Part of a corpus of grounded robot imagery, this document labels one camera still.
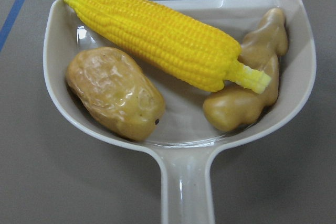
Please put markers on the yellow toy corn cob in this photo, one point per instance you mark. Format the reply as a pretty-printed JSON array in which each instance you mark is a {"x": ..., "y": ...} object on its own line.
[{"x": 190, "y": 50}]

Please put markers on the beige plastic dustpan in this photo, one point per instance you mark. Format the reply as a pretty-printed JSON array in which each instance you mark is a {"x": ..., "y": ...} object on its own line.
[{"x": 184, "y": 144}]

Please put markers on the toy potato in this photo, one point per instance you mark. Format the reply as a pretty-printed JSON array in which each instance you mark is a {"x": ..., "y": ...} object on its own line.
[{"x": 116, "y": 92}]

